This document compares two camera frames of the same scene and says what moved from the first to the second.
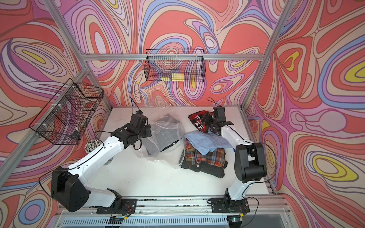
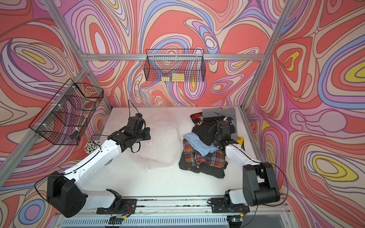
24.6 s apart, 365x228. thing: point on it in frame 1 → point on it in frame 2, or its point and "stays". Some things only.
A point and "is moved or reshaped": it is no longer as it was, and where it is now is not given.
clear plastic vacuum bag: (166, 143) is moved or reshaped
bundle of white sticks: (91, 145) stays
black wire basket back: (175, 65) stays
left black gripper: (147, 127) stays
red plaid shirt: (216, 156) stays
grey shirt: (165, 131) → (229, 112)
